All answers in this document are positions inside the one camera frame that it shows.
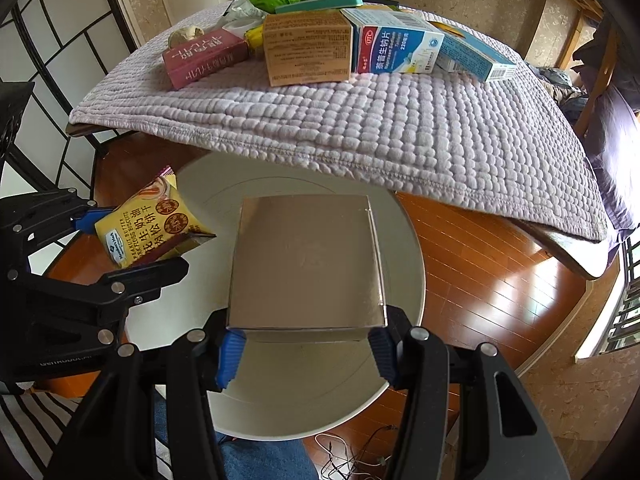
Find yellow tissue pack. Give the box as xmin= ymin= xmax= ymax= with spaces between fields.
xmin=244 ymin=25 xmax=264 ymax=58

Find grey rumpled blanket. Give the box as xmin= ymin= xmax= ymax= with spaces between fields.
xmin=526 ymin=62 xmax=588 ymax=126

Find blue jeans leg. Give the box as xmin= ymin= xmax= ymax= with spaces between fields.
xmin=154 ymin=391 xmax=319 ymax=480

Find black white striped cloth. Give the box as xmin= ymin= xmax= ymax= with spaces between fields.
xmin=1 ymin=391 xmax=172 ymax=479

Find red box with white text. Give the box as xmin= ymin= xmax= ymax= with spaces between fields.
xmin=163 ymin=29 xmax=248 ymax=90

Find dark blue flat case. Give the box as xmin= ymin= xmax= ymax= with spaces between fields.
xmin=362 ymin=0 xmax=399 ymax=9

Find purple hanging bedding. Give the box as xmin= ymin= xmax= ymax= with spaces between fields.
xmin=582 ymin=34 xmax=639 ymax=233

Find yellow peanut biscuit packet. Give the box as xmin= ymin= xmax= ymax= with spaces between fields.
xmin=94 ymin=167 xmax=216 ymax=269

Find lavender quilted table cover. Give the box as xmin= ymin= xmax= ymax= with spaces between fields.
xmin=70 ymin=34 xmax=611 ymax=242

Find white blue medicine box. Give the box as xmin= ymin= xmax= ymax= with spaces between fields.
xmin=341 ymin=8 xmax=444 ymax=75

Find black framed folding screen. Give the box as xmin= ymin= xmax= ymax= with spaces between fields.
xmin=1 ymin=0 xmax=137 ymax=197

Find white cables on floor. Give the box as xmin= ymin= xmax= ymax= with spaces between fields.
xmin=313 ymin=424 xmax=402 ymax=480

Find teal flat case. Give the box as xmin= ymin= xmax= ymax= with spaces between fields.
xmin=274 ymin=0 xmax=363 ymax=14

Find brown cardboard box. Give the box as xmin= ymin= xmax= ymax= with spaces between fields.
xmin=262 ymin=10 xmax=354 ymax=87

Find white round trash bin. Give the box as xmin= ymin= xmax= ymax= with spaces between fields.
xmin=126 ymin=152 xmax=426 ymax=440

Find blue box with orange cartoon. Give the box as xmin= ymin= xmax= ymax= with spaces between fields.
xmin=430 ymin=21 xmax=518 ymax=82

